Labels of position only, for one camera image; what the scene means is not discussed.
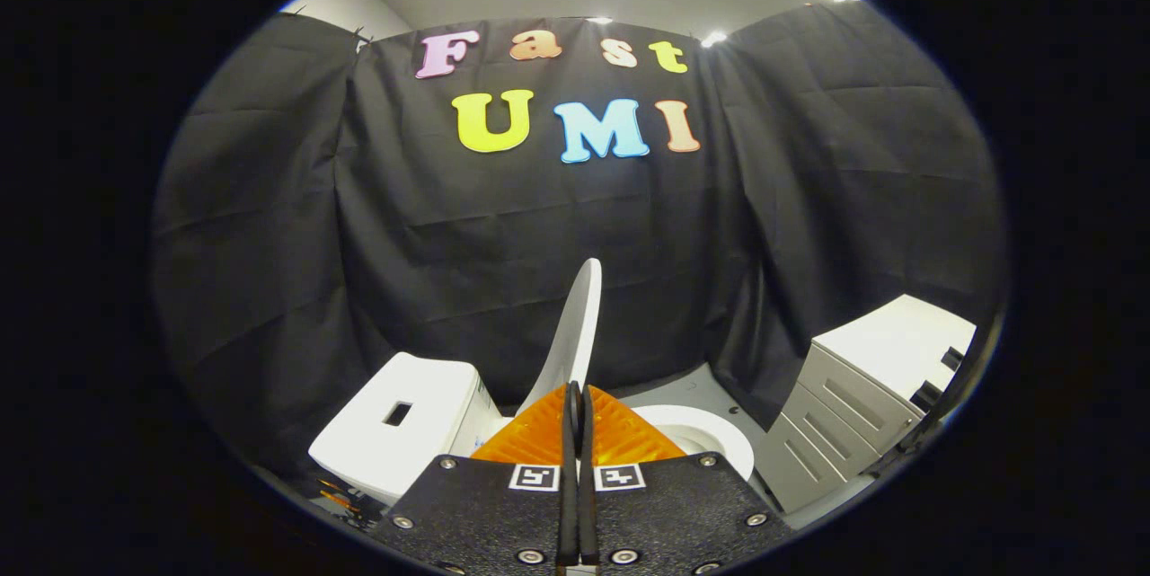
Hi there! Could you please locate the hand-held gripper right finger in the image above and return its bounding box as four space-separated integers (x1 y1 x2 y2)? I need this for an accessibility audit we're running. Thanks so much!
579 383 796 572

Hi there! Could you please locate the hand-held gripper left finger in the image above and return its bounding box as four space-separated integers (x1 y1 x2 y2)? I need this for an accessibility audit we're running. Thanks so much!
368 383 580 572

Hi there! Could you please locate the white toilet lid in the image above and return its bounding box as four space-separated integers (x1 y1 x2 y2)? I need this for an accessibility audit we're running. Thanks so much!
517 258 603 415

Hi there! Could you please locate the white ceramic toilet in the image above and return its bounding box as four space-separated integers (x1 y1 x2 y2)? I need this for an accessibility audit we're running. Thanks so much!
308 351 756 507

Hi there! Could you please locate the white drawer cabinet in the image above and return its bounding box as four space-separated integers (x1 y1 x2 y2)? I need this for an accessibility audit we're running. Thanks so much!
753 293 978 514

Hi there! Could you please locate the black backdrop cloth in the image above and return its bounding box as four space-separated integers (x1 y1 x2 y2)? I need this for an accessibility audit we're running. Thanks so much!
151 1 1007 487

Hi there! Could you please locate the orange black wire bundle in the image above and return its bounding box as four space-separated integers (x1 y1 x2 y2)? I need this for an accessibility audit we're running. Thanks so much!
314 477 383 525

